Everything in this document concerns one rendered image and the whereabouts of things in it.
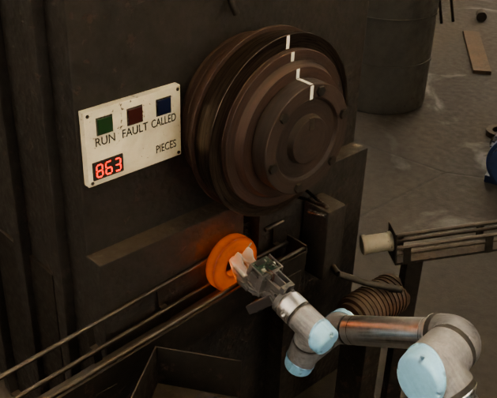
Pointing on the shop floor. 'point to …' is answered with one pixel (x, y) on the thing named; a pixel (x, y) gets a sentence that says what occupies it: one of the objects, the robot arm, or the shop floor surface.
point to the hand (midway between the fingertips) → (232, 257)
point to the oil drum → (397, 55)
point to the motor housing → (397, 302)
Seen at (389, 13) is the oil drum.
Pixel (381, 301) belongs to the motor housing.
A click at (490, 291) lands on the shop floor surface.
